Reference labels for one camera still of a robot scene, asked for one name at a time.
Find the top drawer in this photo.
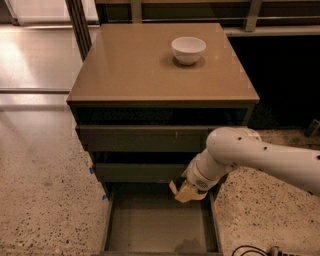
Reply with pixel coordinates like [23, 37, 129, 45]
[75, 124, 249, 153]

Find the black cable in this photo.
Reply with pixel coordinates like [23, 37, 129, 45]
[231, 244, 270, 256]

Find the small dark floor object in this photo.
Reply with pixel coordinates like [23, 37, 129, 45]
[304, 119, 320, 138]

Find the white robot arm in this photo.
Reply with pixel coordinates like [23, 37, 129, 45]
[169, 127, 320, 203]

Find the open bottom drawer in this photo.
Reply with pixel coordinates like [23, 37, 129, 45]
[101, 192, 223, 256]

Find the white ceramic bowl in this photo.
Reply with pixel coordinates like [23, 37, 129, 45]
[171, 37, 206, 65]

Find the blue tape piece upper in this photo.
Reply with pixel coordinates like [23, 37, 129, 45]
[89, 166, 95, 174]

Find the middle drawer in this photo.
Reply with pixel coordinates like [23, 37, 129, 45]
[94, 163, 187, 183]

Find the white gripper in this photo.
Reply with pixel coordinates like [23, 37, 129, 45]
[169, 159, 219, 203]

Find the metal window railing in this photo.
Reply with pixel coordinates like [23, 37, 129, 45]
[94, 0, 320, 32]

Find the dark vertical post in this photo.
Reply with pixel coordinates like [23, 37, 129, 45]
[65, 0, 92, 60]

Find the brown drawer cabinet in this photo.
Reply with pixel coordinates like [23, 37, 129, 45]
[66, 22, 261, 201]

